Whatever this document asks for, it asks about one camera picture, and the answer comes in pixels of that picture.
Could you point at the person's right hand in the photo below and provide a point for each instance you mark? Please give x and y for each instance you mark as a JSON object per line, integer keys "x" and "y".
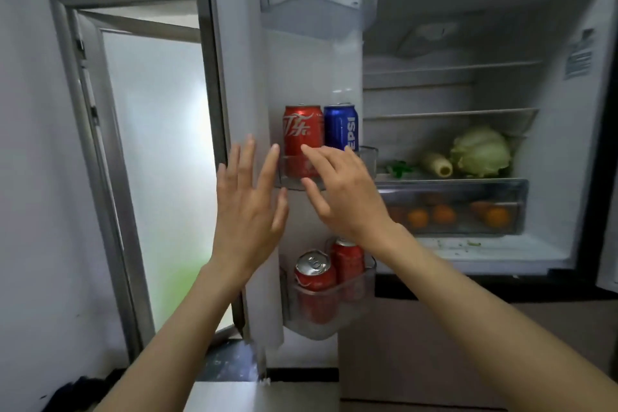
{"x": 352, "y": 204}

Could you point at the person's left hand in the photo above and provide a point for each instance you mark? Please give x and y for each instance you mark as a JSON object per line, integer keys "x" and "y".
{"x": 246, "y": 223}

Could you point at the green packet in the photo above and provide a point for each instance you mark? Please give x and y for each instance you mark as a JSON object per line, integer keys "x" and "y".
{"x": 398, "y": 168}

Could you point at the blue Pepsi can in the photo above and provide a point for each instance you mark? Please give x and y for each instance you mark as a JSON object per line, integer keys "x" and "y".
{"x": 340, "y": 127}

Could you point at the white radish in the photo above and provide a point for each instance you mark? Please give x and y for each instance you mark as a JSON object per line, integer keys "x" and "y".
{"x": 437, "y": 165}

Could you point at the clear crisper drawer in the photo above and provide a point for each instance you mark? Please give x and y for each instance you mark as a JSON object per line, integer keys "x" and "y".
{"x": 458, "y": 189}

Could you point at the green cabbage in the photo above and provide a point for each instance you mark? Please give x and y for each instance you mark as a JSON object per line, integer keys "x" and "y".
{"x": 483, "y": 151}

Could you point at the silver pink refrigerator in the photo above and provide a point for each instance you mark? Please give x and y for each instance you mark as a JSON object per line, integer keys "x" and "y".
{"x": 555, "y": 160}

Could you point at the person's left forearm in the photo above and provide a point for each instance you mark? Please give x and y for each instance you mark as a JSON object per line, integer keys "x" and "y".
{"x": 169, "y": 349}

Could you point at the person's right forearm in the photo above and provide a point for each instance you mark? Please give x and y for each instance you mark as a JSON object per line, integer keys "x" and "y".
{"x": 492, "y": 329}

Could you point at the frosted glass door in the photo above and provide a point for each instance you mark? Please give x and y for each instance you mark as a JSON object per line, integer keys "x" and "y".
{"x": 159, "y": 136}

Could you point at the green vegetable scrap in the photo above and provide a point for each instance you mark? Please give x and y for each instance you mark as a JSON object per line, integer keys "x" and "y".
{"x": 473, "y": 243}

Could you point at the white temperature control dial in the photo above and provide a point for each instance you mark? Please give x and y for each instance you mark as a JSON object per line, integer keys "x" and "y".
{"x": 427, "y": 37}

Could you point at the printed label sticker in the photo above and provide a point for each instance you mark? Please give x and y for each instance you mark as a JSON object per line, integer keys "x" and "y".
{"x": 579, "y": 57}

